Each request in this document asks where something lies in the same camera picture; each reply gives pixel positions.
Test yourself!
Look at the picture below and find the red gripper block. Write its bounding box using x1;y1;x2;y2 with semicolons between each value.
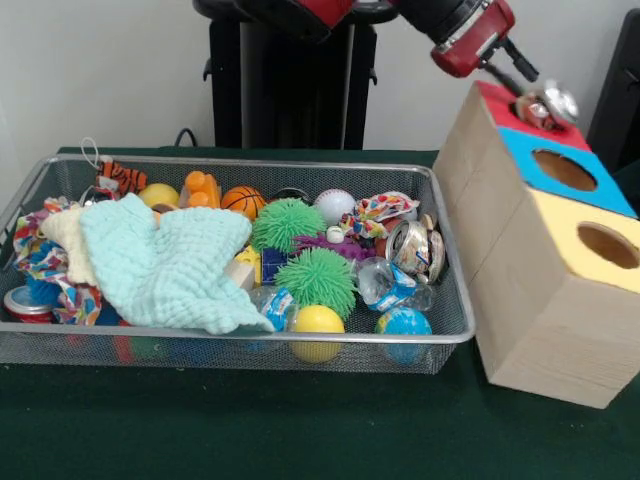
430;0;540;99

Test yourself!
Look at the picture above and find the crushed silver can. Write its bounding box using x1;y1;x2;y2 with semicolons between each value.
514;79;580;132
385;219;447;285

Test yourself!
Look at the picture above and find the wooden three-hole box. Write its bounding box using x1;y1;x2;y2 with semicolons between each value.
432;79;640;410

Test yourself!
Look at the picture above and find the shallow mesh bin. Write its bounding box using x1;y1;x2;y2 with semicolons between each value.
0;153;476;376

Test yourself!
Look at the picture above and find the black flat panel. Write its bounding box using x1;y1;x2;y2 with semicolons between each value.
585;7;640;174

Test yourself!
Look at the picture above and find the dark green side tablecloth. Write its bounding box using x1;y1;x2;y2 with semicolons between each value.
613;162;640;201

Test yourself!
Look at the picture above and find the green spiky ball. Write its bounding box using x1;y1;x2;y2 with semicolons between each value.
274;247;359;319
250;197;327;254

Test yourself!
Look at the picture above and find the blue globe ball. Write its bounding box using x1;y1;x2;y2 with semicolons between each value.
374;306;434;364

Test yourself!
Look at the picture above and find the small orange basketball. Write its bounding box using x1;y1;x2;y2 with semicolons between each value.
220;185;267;221

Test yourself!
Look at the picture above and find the yellow ball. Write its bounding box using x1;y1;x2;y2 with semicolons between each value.
288;304;346;364
138;183;180;209

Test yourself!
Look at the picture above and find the mint waffle cloth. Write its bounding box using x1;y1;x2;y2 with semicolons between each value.
79;193;276;335

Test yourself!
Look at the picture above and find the tiger plush toy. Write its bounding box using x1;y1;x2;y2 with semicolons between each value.
96;157;149;196

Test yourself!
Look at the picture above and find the cream cloth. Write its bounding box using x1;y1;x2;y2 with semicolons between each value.
39;207;99;287

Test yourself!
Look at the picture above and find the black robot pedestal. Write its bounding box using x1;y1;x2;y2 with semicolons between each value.
192;0;401;150

